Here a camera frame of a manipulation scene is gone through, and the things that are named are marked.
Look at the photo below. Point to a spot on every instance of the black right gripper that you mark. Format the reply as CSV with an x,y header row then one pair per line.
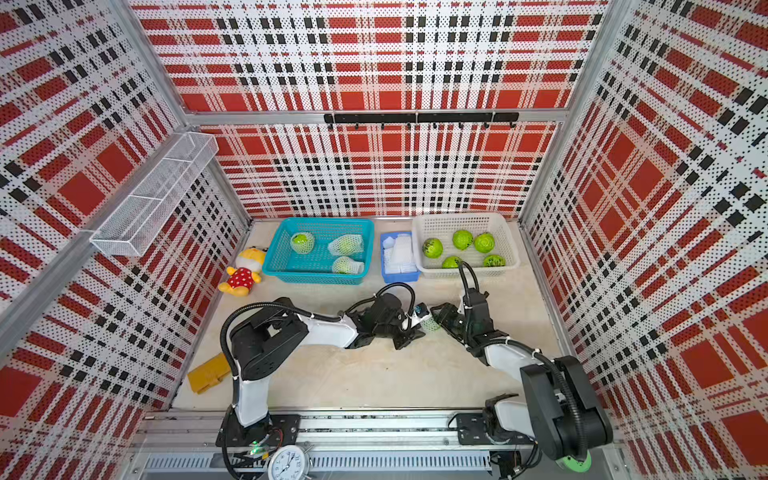
x,y
447,311

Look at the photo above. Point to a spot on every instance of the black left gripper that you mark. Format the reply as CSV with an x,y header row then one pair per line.
x,y
407,337

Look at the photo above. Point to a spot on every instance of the white foam net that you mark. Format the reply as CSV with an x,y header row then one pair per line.
x,y
428,315

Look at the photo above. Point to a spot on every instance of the pale green custard apple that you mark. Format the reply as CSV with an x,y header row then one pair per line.
x,y
428,324

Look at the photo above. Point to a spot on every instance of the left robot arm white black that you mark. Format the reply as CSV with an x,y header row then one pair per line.
x,y
258,338

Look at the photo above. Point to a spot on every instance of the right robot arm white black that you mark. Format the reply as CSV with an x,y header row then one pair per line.
x,y
560,413

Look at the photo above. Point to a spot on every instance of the green custard apple far left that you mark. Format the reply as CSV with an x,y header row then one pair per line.
x,y
452,262

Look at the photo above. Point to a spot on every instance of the stack of white foam nets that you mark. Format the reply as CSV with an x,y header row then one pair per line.
x,y
398,255

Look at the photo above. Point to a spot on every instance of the sleeved custard apple front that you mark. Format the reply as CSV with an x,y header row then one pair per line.
x,y
347,266

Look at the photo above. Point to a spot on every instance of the sleeved custard apple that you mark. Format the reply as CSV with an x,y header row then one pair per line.
x,y
347,245
302,243
347,266

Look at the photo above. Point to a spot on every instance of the dark-spotted custard apple front left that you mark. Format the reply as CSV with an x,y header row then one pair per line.
x,y
432,248

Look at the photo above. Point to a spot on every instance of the dark-spotted custard apple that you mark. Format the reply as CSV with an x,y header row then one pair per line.
x,y
494,261
432,248

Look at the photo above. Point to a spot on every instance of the dark-spotted custard apple front right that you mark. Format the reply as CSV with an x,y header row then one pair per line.
x,y
494,261

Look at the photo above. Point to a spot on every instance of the green custard apple back middle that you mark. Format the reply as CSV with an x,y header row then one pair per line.
x,y
462,239

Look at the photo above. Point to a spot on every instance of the sleeved custard apple right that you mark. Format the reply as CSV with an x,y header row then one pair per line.
x,y
347,245

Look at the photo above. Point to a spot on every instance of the green custard apple back right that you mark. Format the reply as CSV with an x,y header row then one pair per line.
x,y
484,243

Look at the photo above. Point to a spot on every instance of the sleeved custard apple left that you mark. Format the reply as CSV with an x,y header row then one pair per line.
x,y
302,243

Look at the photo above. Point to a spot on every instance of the blue plastic tray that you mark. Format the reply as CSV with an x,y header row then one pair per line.
x,y
408,278

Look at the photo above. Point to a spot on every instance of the white perforated plastic basket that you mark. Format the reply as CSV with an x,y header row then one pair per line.
x,y
443,226

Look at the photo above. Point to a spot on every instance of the teal plastic basket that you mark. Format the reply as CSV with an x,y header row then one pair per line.
x,y
315,268

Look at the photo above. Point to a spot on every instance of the yellow red plush toy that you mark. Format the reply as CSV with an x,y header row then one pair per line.
x,y
245,273

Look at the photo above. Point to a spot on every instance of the round pressure gauge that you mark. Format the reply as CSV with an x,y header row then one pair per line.
x,y
289,463

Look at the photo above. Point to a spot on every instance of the green tape spool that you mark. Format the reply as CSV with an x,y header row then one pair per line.
x,y
575,465

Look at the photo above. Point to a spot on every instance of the yellow block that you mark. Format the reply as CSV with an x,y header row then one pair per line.
x,y
209,374

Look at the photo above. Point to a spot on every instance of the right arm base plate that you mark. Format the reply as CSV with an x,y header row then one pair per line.
x,y
472,430

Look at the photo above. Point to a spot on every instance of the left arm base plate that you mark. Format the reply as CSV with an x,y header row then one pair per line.
x,y
272,431

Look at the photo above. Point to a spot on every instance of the black hook rail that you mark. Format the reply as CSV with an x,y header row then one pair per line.
x,y
421,118

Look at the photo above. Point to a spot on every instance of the wire mesh wall shelf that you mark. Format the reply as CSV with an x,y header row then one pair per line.
x,y
136,222

